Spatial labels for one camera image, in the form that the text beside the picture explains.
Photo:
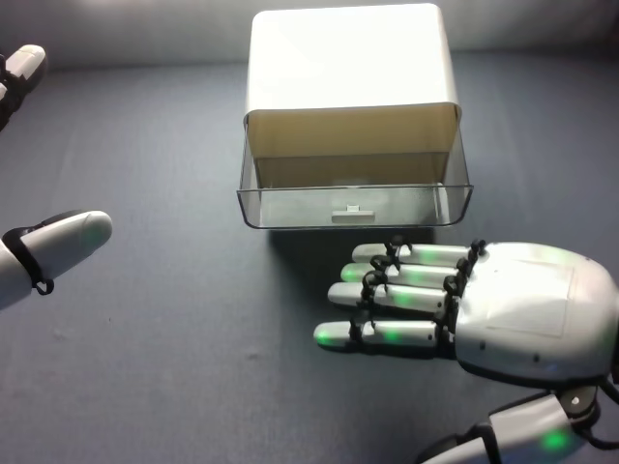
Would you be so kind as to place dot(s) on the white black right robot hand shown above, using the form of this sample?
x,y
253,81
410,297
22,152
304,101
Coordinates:
x,y
527,309

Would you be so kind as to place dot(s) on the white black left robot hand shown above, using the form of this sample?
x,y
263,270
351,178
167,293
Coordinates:
x,y
72,239

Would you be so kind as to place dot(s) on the transparent grey plastic drawer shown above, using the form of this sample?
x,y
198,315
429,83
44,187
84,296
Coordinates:
x,y
290,208

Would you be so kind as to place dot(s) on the white drawer cabinet shell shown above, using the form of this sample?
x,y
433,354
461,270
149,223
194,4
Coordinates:
x,y
345,58

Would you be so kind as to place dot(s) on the grey table cloth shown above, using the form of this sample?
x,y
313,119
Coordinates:
x,y
193,377

